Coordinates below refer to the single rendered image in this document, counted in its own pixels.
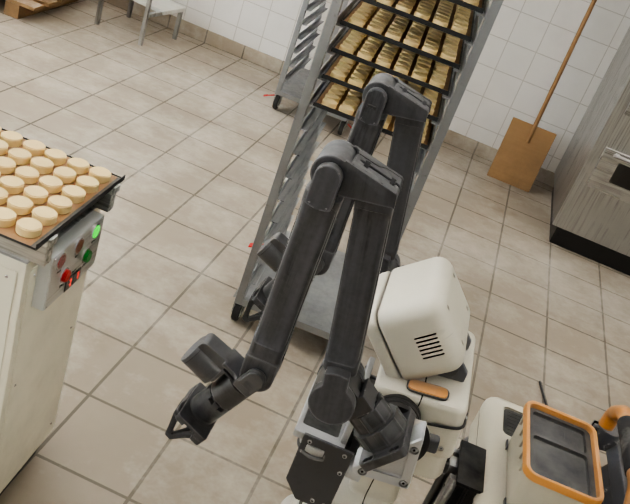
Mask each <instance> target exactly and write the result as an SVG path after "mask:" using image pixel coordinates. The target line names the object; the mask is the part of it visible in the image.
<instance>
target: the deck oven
mask: <svg viewBox="0 0 630 504"><path fill-rule="evenodd" d="M549 242H551V243H553V244H556V245H558V246H560V247H563V248H565V249H567V250H570V251H572V252H575V253H577V254H579V255H582V256H584V257H586V258H589V259H591V260H594V261H596V262H598V263H601V264H603V265H605V266H608V267H610V268H613V269H615V270H617V271H620V272H622V273H624V274H627V275H629V276H630V26H629V28H628V30H627V32H626V34H625V36H624V38H623V40H622V42H621V44H620V46H619V48H618V50H617V52H616V54H615V56H614V58H613V59H612V61H611V63H610V65H609V67H608V69H607V71H606V73H605V75H604V77H603V79H602V81H601V83H600V85H599V87H598V89H597V91H596V93H595V94H594V96H593V98H592V100H591V102H590V104H589V106H588V108H587V110H586V112H585V114H584V116H583V118H582V120H581V122H580V124H579V126H578V127H577V129H576V131H575V133H574V135H573V137H572V139H571V141H570V143H569V145H568V147H567V149H566V151H565V153H564V155H563V157H562V159H561V161H560V162H559V164H558V166H557V168H556V170H555V175H554V189H553V190H552V198H551V217H550V236H549Z"/></svg>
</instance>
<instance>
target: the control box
mask: <svg viewBox="0 0 630 504"><path fill-rule="evenodd" d="M103 221H104V214H102V213H99V212H97V211H94V210H93V211H91V212H90V213H89V214H88V215H87V216H85V217H84V218H83V219H82V220H80V221H79V222H78V223H77V224H76V225H74V226H73V227H72V228H71V229H69V230H68V231H67V232H66V233H64V234H63V235H62V236H61V237H60V238H58V240H57V242H56V243H55V244H54V245H53V250H52V256H51V261H50V262H49V263H48V264H46V265H45V266H44V267H43V266H40V265H38V264H37V265H38V269H37V275H36V281H35V286H34V292H33V298H32V303H31V307H34V308H36V309H39V310H41V311H44V310H45V309H46V308H47V307H49V306H50V305H51V304H52V303H53V302H54V301H55V300H56V299H57V298H58V297H59V296H60V295H61V294H62V293H63V292H65V291H66V290H68V289H69V288H70V287H71V286H72V285H73V284H74V283H75V278H76V279H77V277H75V276H76V273H77V272H78V271H79V274H78V273H77V275H78V279H79V277H80V276H81V275H83V274H84V273H85V272H86V271H87V270H88V269H89V268H90V267H91V266H92V265H93V264H94V263H95V258H96V253H97V249H98V244H99V239H100V235H101V230H102V226H103ZM98 225H100V230H99V233H98V235H97V236H96V237H95V238H93V233H94V231H95V229H96V227H97V226H98ZM81 240H83V241H84V243H83V247H82V249H81V250H80V252H78V253H77V252H76V249H77V246H78V244H79V242H80V241H81ZM87 250H91V251H92V257H91V259H90V261H89V262H87V263H86V262H83V258H84V255H85V253H86V251H87ZM63 255H66V260H65V263H64V265H63V266H62V267H61V268H60V269H58V264H59V261H60V259H61V257H62V256H63ZM66 269H69V270H71V276H70V278H71V277H72V280H71V285H70V284H69V285H70V287H69V285H68V281H69V280H68V281H67V282H65V283H64V282H62V281H61V278H62V275H63V273H64V271H65V270H66ZM70 278H69V279H70ZM78 279H77V280H78ZM69 282H70V281H69ZM67 285H68V287H69V288H68V289H67Z"/></svg>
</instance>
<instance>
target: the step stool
mask: <svg viewBox="0 0 630 504"><path fill-rule="evenodd" d="M134 1H135V2H137V3H139V4H141V5H143V6H145V12H144V16H143V21H142V26H141V30H140V35H139V40H138V45H140V46H142V45H143V42H144V37H145V33H146V28H147V23H148V19H149V18H151V17H157V16H163V15H168V14H174V13H178V14H177V19H176V23H175V27H174V31H173V36H172V39H174V40H176V39H177V36H178V32H179V28H180V23H181V19H182V15H183V12H184V11H185V8H184V7H182V6H180V5H178V4H176V3H174V2H171V1H169V0H129V5H128V10H127V15H126V17H128V18H131V15H132V10H133V5H134ZM103 4H104V0H99V1H98V6H97V12H96V17H95V23H94V24H96V25H100V20H101V14H102V9H103ZM151 9H152V10H154V12H150V10H151Z"/></svg>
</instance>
